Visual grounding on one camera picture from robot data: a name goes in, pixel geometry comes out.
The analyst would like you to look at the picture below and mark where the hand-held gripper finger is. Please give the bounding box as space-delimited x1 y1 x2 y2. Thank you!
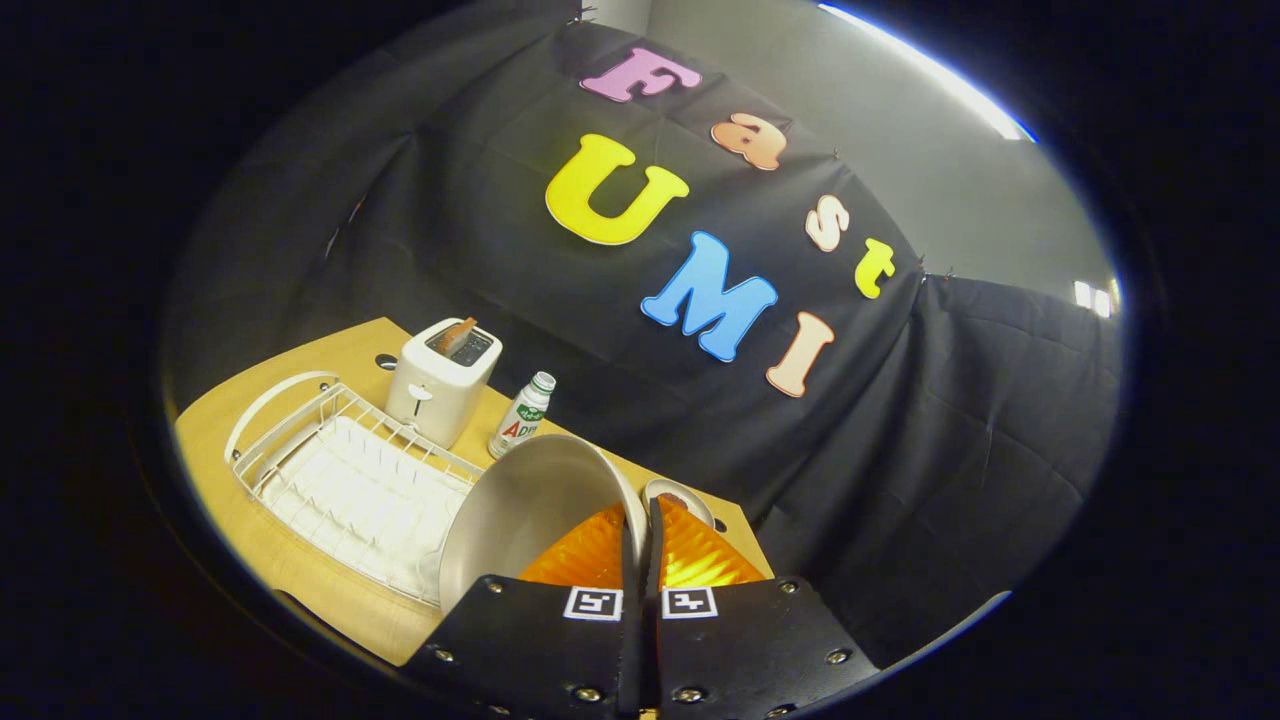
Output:
645 495 881 720
400 497 643 720

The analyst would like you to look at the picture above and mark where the black backdrop cloth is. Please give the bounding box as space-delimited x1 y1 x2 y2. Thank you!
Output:
165 0 1126 666

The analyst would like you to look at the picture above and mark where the white round plate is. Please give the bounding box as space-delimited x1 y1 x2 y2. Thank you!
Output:
437 433 649 613

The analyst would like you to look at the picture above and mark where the white bottle with green label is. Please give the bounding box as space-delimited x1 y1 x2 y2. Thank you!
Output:
488 372 557 459

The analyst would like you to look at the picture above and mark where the beige plate with meat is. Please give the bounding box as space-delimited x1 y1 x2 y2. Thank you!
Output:
640 478 716 531

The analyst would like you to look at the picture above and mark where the white toaster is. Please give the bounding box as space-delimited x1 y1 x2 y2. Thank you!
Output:
385 318 503 451

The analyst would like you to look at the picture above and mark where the white wire dish rack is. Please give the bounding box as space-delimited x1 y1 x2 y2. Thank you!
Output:
225 372 486 606

